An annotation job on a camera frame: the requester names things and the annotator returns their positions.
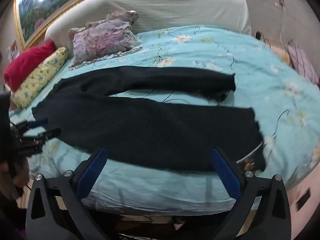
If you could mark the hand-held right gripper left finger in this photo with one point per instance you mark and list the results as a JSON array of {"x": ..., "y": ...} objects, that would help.
[{"x": 92, "y": 171}]

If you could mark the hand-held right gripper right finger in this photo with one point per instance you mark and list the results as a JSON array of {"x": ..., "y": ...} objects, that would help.
[{"x": 225, "y": 172}]

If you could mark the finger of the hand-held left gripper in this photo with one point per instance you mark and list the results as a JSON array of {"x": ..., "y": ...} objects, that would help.
[
  {"x": 37, "y": 123},
  {"x": 50, "y": 133}
]

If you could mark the black pants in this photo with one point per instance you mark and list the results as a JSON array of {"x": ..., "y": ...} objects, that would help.
[{"x": 140, "y": 130}]

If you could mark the person's left hand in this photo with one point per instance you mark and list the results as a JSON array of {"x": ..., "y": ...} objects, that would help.
[{"x": 22, "y": 176}]

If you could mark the yellow floral pillow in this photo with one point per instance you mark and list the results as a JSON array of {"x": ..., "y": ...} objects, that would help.
[{"x": 41, "y": 77}]

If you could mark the red pillow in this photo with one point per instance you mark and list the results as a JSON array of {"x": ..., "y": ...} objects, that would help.
[{"x": 25, "y": 62}]

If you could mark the turquoise floral bedsheet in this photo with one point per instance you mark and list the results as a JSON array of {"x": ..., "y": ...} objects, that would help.
[{"x": 250, "y": 80}]

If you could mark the purple floral pillow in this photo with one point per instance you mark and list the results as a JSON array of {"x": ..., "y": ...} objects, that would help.
[{"x": 102, "y": 38}]

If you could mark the gold framed landscape painting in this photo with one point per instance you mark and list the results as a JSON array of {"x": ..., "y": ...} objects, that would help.
[{"x": 50, "y": 2}]

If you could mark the pink striped cloth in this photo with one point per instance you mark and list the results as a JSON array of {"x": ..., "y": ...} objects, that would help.
[{"x": 302, "y": 62}]

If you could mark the white ribbed headboard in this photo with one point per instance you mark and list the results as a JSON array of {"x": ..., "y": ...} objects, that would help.
[{"x": 175, "y": 10}]

